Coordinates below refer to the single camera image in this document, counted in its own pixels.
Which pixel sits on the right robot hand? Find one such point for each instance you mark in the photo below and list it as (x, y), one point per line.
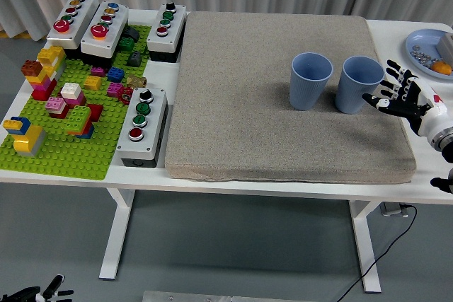
(431, 111)

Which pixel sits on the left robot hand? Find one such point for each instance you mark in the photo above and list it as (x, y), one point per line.
(53, 286)

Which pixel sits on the blue ribbed plastic cup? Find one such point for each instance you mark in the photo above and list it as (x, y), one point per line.
(304, 93)
(354, 95)

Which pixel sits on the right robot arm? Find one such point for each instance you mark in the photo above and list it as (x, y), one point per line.
(446, 141)

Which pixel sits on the orange fruit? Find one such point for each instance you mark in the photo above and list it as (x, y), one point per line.
(441, 68)

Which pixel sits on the grey metal block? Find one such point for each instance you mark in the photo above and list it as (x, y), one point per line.
(446, 45)

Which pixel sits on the blue plate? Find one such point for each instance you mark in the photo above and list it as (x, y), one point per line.
(424, 35)

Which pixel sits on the white table leg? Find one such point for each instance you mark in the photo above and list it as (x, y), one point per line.
(117, 238)
(364, 245)

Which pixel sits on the grey power box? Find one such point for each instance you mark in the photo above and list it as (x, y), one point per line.
(389, 210)

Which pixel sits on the green toy brick baseplate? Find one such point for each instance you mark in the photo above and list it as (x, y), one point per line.
(70, 160)

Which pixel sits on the yellow blue grey brick stack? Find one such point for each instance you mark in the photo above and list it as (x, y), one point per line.
(30, 139)

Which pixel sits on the green orange blue brick stack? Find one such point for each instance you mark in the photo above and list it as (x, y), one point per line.
(78, 118)

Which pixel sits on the red toy brick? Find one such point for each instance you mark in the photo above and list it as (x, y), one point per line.
(96, 112)

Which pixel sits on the pink and red brick stack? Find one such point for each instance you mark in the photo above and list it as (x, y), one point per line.
(56, 104)

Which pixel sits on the grey-brown mat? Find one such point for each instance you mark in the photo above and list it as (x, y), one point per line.
(247, 104)

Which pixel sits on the four-button control box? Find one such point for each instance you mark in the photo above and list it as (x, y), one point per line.
(155, 121)
(175, 29)

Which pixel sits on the white and magenta brick stack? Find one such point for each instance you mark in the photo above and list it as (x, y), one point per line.
(72, 91)

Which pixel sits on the yellow toy brick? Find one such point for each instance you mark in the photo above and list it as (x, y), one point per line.
(92, 82)

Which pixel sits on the brown yellow red brick stack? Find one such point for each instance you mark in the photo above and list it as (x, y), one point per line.
(35, 79)

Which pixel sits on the small magenta toy brick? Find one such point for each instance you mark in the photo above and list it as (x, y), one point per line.
(98, 71)

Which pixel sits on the blue toy brick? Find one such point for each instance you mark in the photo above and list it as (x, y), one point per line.
(115, 75)

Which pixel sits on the yellow and white brick stack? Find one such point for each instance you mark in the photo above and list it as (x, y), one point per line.
(51, 55)

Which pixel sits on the grey sloped toy brick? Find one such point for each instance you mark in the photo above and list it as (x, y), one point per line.
(134, 59)

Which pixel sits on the dark green toy brick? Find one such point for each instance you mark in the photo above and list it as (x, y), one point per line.
(126, 44)

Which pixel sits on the five-button control box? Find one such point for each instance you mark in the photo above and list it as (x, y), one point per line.
(113, 33)
(85, 22)

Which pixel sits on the black curved toy brick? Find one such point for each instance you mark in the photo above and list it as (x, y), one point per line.
(131, 34)

